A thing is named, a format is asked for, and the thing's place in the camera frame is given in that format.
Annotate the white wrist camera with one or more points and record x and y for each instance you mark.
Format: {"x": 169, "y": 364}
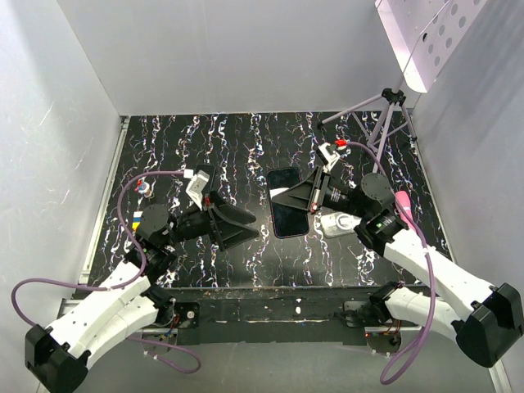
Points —
{"x": 195, "y": 186}
{"x": 330, "y": 153}

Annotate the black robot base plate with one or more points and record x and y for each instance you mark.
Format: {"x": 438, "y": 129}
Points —
{"x": 270, "y": 315}

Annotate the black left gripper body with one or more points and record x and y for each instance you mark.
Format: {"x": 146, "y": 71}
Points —
{"x": 194, "y": 224}

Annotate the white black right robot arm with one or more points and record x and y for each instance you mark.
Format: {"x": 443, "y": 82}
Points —
{"x": 484, "y": 320}

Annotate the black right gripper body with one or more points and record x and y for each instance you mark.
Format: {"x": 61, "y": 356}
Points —
{"x": 336, "y": 196}

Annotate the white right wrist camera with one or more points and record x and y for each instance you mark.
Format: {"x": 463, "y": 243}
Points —
{"x": 330, "y": 153}

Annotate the blue white yellow toy blocks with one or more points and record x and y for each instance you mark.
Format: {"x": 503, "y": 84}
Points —
{"x": 137, "y": 215}

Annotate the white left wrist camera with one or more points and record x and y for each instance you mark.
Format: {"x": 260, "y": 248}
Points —
{"x": 195, "y": 186}

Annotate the black phone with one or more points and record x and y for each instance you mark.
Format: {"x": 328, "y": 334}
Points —
{"x": 288, "y": 220}

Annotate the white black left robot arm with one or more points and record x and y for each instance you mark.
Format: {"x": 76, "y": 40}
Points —
{"x": 61, "y": 354}

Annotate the small red white toy figure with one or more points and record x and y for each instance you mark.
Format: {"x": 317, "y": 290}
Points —
{"x": 143, "y": 188}

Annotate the pink marker pen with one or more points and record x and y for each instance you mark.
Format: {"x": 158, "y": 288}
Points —
{"x": 403, "y": 202}

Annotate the lilac tripod music stand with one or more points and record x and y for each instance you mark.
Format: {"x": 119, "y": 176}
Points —
{"x": 423, "y": 35}

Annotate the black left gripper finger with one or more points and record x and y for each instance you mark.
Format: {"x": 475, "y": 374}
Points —
{"x": 230, "y": 236}
{"x": 218, "y": 208}

